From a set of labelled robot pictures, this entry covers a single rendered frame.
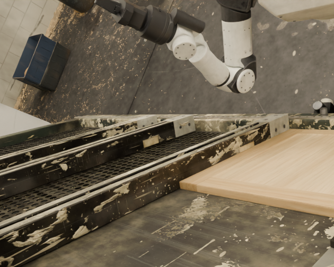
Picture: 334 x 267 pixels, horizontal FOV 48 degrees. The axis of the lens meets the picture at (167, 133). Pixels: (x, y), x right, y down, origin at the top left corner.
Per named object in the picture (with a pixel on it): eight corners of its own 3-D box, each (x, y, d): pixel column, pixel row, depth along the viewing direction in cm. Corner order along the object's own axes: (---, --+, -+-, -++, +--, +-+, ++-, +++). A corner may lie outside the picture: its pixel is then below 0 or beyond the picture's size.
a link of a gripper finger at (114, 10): (98, -8, 94) (120, 2, 97) (93, 5, 95) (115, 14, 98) (99, -7, 92) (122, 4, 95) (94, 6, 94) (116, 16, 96)
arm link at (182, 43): (148, 28, 108) (181, 42, 113) (151, 52, 102) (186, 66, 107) (168, -4, 101) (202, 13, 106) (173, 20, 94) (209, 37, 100)
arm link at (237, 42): (236, 75, 133) (233, 11, 122) (264, 84, 124) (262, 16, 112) (211, 86, 128) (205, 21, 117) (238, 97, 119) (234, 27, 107)
